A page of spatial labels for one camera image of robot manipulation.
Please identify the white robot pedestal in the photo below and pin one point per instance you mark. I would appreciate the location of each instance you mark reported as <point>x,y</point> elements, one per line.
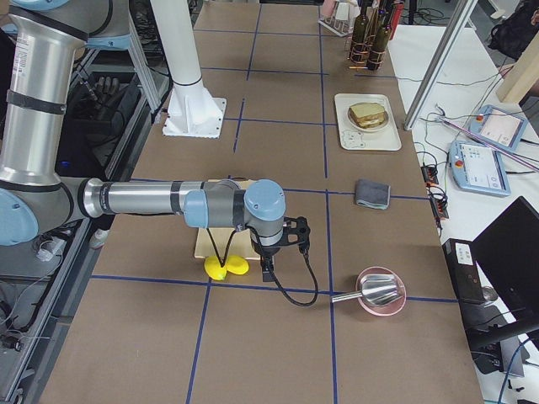
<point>192,111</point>

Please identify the copper wire bottle rack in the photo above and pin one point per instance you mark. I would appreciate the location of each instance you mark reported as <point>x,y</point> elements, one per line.
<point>370,39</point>

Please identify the yellow lemon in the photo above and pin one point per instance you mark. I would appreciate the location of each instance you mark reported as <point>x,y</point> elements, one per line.
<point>215,269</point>
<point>237,265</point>

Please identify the yellow lemon right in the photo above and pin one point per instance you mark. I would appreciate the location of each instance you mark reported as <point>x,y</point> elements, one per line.
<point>237,265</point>

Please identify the aluminium frame post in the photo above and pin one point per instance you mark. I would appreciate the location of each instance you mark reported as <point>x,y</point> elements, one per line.
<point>456,24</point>

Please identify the green wine bottle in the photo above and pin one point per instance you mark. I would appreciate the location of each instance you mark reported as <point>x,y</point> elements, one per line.
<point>383,31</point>
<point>359,41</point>

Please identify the near blue teach pendant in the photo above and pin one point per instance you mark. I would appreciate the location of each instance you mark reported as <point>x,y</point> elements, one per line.
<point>478,169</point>

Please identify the grey folded cloth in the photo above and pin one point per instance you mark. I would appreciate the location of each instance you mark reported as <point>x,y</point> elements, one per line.
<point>372,194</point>

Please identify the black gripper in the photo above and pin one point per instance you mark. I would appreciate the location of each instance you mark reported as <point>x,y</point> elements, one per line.
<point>267,252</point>

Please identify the black monitor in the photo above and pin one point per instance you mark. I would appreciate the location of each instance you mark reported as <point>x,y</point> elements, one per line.
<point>507,253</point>

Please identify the blue teach pendant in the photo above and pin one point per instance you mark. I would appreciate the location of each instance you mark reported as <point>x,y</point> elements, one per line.
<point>499,126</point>
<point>478,169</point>

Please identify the yellow lemon left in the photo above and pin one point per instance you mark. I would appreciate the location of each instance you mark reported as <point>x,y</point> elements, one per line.
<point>215,269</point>

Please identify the cream bear tray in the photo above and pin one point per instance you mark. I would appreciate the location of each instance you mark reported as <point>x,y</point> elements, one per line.
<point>384,138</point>

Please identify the black computer box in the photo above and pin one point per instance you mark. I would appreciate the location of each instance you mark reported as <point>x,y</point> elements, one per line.
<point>463,271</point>

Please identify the pink bowl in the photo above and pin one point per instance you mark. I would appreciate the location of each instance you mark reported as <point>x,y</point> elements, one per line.
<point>389,309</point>

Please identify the orange black adapter box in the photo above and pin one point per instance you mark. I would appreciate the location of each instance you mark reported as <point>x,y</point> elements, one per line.
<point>430,174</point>

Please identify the metal scoop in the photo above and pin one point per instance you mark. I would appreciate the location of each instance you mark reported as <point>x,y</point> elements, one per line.
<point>375,290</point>

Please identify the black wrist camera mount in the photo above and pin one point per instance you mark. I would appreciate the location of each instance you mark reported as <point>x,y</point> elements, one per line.
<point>296,231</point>

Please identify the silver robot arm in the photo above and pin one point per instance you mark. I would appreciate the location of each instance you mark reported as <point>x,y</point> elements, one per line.
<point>34,199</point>

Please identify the bread slice with egg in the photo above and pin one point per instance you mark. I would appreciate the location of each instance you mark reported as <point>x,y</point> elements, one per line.
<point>370,124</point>

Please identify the white cup rack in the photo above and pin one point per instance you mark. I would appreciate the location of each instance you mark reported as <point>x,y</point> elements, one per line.
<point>338,16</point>

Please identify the wooden cutting board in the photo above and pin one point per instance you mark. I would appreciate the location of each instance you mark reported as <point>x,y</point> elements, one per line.
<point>241,242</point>

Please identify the far blue teach pendant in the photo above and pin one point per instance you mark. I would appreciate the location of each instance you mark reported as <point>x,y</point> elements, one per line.
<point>499,126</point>

